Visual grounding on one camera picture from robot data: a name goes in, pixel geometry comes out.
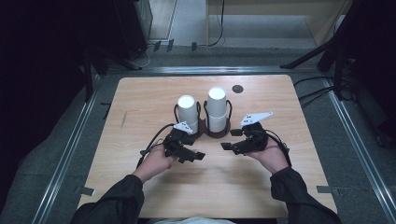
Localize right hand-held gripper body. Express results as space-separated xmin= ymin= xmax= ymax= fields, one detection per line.
xmin=239 ymin=111 xmax=275 ymax=153

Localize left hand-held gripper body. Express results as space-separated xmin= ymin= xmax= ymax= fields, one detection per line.
xmin=163 ymin=120 xmax=194 ymax=159

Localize dark double cup holder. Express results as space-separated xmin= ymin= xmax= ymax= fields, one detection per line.
xmin=173 ymin=99 xmax=233 ymax=139

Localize white paper cup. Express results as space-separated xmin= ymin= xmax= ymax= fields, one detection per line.
xmin=207 ymin=114 xmax=229 ymax=133
xmin=177 ymin=94 xmax=199 ymax=126
xmin=188 ymin=119 xmax=200 ymax=135
xmin=206 ymin=86 xmax=228 ymax=118

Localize person's left hand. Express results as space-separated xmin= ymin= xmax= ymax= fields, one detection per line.
xmin=133 ymin=144 xmax=178 ymax=184

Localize person's light shirt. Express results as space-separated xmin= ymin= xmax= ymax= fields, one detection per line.
xmin=148 ymin=217 xmax=237 ymax=224

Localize black metal stand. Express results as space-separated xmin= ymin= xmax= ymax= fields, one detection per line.
xmin=81 ymin=46 xmax=143 ymax=103

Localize black tripod stand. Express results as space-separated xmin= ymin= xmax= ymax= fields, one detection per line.
xmin=279 ymin=0 xmax=362 ymax=101

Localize dark cabinet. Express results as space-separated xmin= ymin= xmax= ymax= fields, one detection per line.
xmin=113 ymin=0 xmax=154 ymax=61

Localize light wooden cabinet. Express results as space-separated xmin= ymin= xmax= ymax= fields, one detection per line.
xmin=205 ymin=0 xmax=354 ymax=48

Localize left hand-held gripper black cable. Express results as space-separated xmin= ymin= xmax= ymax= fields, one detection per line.
xmin=135 ymin=122 xmax=176 ymax=169

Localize hand-held gripper black cable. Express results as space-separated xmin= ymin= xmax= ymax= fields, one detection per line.
xmin=135 ymin=122 xmax=176 ymax=169
xmin=264 ymin=128 xmax=292 ymax=167

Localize right hand-held gripper black cable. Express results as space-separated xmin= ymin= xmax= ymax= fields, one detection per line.
xmin=264 ymin=128 xmax=292 ymax=167

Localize aluminium floor rail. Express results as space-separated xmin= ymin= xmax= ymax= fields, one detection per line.
xmin=106 ymin=64 xmax=319 ymax=77
xmin=31 ymin=74 xmax=105 ymax=224
xmin=321 ymin=77 xmax=396 ymax=224

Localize black floor cable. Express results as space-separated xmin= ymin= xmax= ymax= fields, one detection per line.
xmin=298 ymin=86 xmax=336 ymax=108
xmin=293 ymin=76 xmax=334 ymax=88

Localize white floor cable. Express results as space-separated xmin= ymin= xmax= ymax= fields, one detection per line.
xmin=132 ymin=43 xmax=157 ymax=69

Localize black hanging cable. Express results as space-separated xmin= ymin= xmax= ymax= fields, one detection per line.
xmin=206 ymin=0 xmax=226 ymax=49

